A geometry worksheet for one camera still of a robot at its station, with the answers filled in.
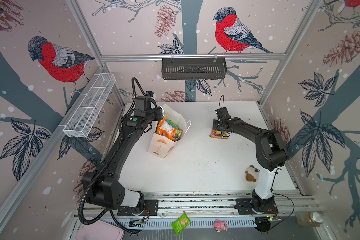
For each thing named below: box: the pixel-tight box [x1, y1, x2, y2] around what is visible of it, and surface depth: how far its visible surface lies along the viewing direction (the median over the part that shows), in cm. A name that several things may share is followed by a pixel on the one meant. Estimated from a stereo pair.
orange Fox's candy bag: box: [208, 129, 229, 139], surface depth 100 cm
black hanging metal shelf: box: [161, 60, 228, 80], surface depth 96 cm
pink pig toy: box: [213, 219, 228, 233], surface depth 68 cm
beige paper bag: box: [148, 104, 192, 159], surface depth 81 cm
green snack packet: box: [171, 212, 192, 236], surface depth 70 cm
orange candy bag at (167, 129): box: [157, 117, 183, 142], surface depth 81 cm
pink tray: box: [75, 217, 125, 240], surface depth 67 cm
